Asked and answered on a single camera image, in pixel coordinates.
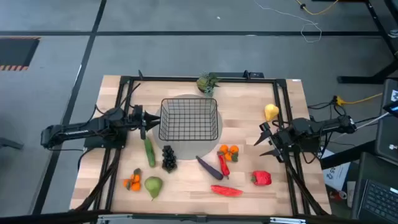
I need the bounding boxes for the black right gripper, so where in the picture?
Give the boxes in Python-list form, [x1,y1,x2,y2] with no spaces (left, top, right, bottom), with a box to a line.
[253,121,295,163]

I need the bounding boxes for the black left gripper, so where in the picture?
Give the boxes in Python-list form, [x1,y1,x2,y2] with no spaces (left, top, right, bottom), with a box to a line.
[132,105,161,140]

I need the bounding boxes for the yellow pear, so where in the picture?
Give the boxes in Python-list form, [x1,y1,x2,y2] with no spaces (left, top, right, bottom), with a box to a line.
[264,103,280,122]

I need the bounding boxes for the red bell pepper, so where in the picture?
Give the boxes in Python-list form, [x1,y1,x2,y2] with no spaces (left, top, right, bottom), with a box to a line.
[251,170,272,187]

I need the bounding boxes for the black grape bunch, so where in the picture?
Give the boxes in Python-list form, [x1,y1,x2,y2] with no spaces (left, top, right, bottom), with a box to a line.
[161,145,178,174]

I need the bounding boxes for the orange tangerine cluster with leaf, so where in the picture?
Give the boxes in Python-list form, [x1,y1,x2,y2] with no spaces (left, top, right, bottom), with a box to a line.
[123,168,142,192]
[218,144,240,163]

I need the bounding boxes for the red chili pepper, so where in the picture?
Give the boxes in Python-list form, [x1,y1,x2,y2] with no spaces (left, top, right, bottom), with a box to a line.
[216,151,231,180]

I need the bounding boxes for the green pear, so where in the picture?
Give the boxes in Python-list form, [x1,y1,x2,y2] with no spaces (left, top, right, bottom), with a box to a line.
[144,175,164,201]

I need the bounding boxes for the green cucumber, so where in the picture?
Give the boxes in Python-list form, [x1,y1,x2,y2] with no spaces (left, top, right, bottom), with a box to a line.
[143,136,157,169]

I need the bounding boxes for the round grey mat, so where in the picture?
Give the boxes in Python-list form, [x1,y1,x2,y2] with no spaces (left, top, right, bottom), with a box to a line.
[151,94,223,161]

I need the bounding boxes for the red watermelon slice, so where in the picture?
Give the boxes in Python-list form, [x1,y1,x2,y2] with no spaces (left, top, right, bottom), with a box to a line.
[210,184,244,198]

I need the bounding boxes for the purple eggplant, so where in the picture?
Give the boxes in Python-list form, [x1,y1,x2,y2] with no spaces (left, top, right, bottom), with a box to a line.
[195,155,224,181]

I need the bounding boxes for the white printed paper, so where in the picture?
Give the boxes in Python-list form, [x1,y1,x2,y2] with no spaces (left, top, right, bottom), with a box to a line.
[322,149,351,191]

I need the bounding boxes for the red drink can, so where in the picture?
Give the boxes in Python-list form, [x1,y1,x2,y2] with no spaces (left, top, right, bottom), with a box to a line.
[328,190,348,201]

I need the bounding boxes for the black computer case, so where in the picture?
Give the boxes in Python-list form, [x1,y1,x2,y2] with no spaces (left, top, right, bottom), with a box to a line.
[374,78,398,166]

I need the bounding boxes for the black laptop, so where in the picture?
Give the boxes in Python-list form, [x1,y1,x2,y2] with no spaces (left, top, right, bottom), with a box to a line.
[351,152,398,224]

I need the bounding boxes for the phone with lit screen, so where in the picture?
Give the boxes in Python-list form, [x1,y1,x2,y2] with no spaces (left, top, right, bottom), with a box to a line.
[382,100,398,118]

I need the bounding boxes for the black beam with silver brackets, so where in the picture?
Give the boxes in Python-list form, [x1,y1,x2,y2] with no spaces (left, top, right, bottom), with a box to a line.
[0,210,398,224]

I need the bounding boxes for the grey chair base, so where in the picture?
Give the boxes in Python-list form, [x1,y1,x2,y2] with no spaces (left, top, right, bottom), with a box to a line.
[0,137,24,151]

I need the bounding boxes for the black floor hatch striped edge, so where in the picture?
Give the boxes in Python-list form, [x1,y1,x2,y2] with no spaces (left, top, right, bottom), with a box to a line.
[0,36,41,72]

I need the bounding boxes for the black wire basket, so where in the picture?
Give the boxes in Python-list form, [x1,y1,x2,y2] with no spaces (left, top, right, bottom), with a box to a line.
[158,98,219,142]

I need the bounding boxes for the black metal table frame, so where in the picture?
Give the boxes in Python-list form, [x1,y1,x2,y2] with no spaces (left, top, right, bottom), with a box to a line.
[71,70,330,217]

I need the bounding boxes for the yellow extension cable with plug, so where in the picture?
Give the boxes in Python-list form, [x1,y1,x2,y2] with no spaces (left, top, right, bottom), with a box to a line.
[334,92,384,106]

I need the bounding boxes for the thick white cable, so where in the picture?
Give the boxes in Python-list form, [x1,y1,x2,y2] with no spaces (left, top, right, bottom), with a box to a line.
[329,112,389,141]

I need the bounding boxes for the black desk frame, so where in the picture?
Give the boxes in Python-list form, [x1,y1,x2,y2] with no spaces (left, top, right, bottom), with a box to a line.
[337,0,398,85]

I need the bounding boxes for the thin white floor cable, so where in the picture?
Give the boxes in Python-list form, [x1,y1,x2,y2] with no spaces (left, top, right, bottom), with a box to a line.
[253,0,323,44]

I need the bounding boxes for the yellow floor cable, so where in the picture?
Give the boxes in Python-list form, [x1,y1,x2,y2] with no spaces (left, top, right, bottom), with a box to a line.
[295,0,340,16]

